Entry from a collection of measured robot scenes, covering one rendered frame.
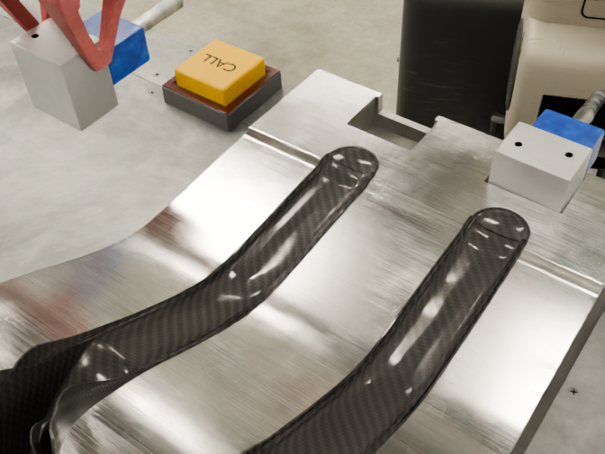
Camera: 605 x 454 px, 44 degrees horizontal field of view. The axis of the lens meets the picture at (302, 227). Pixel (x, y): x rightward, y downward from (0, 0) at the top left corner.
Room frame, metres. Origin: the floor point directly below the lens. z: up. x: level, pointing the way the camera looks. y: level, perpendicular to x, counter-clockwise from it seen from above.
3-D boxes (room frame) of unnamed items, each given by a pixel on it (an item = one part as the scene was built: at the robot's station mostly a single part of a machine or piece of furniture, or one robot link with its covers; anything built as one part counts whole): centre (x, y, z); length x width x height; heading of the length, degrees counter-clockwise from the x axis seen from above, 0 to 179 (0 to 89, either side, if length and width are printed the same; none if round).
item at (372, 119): (0.42, -0.07, 0.87); 0.05 x 0.05 x 0.04; 52
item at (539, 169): (0.39, -0.18, 0.89); 0.13 x 0.05 x 0.05; 142
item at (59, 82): (0.47, 0.13, 0.94); 0.13 x 0.05 x 0.05; 142
